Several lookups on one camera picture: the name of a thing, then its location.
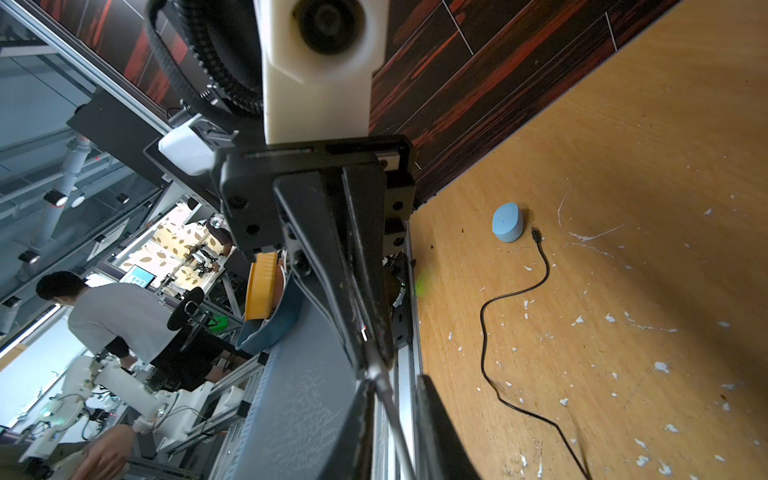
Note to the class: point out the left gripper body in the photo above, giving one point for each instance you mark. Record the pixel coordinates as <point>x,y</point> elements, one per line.
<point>342,203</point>

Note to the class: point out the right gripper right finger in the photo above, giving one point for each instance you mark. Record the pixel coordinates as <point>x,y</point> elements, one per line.
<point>439,451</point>

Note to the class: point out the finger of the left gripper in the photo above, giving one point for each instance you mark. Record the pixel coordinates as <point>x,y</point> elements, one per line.
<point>317,257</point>
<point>364,192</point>

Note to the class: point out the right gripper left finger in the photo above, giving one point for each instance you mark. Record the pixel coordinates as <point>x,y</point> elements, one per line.
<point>351,456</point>

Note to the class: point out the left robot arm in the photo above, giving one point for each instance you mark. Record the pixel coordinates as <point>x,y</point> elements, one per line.
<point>210,52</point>

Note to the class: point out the blue earbud case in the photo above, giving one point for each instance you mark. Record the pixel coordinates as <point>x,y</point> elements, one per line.
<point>508,223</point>

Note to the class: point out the person in white shirt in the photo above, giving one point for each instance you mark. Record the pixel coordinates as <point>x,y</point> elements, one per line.
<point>130,322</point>

